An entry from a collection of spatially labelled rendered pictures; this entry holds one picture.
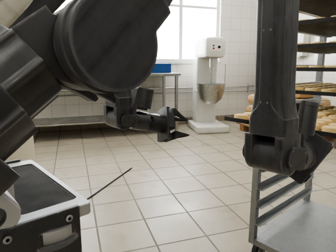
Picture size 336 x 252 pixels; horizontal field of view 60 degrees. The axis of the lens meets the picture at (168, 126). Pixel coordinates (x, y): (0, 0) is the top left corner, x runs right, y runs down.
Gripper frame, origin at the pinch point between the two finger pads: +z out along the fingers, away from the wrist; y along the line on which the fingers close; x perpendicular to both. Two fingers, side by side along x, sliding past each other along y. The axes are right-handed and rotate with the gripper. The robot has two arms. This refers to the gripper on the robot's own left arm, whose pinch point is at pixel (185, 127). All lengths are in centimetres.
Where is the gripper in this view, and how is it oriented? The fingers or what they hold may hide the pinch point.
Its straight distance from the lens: 96.3
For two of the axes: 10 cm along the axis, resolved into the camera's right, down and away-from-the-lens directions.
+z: 8.5, 1.2, 5.2
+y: -0.5, -9.5, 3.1
